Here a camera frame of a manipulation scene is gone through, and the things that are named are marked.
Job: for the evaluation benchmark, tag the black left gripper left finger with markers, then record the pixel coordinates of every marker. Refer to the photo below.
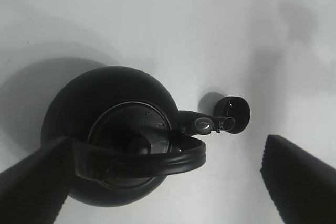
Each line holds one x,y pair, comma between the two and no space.
35,189

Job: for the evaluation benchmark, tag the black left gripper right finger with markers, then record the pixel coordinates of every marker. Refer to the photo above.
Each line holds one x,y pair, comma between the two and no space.
301,186

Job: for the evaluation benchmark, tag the small black teacup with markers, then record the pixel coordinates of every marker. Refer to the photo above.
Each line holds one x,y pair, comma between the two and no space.
236,107

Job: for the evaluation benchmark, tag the black round teapot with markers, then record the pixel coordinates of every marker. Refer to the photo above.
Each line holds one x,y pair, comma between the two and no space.
128,134

